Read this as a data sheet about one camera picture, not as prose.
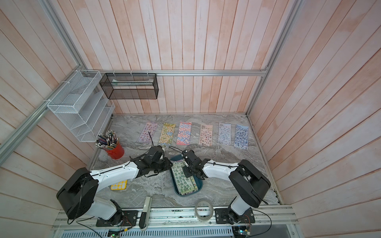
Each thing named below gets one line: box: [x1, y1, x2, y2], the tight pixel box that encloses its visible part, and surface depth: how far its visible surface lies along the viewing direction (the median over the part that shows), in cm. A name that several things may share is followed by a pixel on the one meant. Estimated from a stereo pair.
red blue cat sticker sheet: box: [176, 121, 192, 146], surface depth 109 cm
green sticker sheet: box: [170, 159, 199, 196], surface depth 85 cm
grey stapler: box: [138, 196, 152, 232], surface depth 73 cm
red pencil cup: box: [94, 129, 126, 160], surface depth 87 cm
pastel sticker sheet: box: [198, 124, 213, 147], surface depth 109 cm
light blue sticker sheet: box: [217, 122, 232, 146], surface depth 110 cm
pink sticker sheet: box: [137, 121, 159, 144], surface depth 110 cm
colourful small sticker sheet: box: [158, 122, 177, 148], surface depth 109 cm
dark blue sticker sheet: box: [234, 124, 250, 151], surface depth 109 cm
